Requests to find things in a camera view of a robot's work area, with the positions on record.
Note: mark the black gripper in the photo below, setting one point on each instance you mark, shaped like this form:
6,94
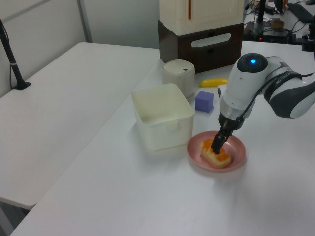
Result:
230,124

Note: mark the orange glazed bread roll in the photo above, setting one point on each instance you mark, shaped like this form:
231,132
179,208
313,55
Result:
219,159

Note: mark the pink round plate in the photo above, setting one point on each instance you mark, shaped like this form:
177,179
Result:
197,152

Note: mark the purple cube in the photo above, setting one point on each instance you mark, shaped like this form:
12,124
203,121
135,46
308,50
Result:
203,102

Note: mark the yellow banana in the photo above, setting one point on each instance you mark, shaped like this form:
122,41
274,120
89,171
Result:
211,82

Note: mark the cream open plastic box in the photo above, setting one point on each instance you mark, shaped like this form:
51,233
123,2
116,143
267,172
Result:
162,110

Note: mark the small white lidded bin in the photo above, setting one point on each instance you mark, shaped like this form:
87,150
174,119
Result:
178,73

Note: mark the dark brown drawer cabinet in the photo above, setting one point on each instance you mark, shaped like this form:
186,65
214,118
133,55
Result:
211,55

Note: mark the black device with red light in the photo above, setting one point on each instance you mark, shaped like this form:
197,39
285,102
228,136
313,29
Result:
274,36

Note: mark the cream toy fridge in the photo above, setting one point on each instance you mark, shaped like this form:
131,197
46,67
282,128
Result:
209,14

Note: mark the small cardboard box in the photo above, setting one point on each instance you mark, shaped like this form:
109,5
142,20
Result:
277,23

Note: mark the black table clamp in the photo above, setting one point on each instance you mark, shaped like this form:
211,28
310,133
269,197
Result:
308,41

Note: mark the black pole stand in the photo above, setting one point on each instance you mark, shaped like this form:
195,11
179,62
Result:
260,12

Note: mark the black keyboard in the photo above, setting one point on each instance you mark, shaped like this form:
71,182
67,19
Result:
299,11

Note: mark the grey partition post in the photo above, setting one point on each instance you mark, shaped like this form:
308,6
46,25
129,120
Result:
85,22

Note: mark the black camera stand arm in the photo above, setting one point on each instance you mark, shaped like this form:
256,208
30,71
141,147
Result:
11,59

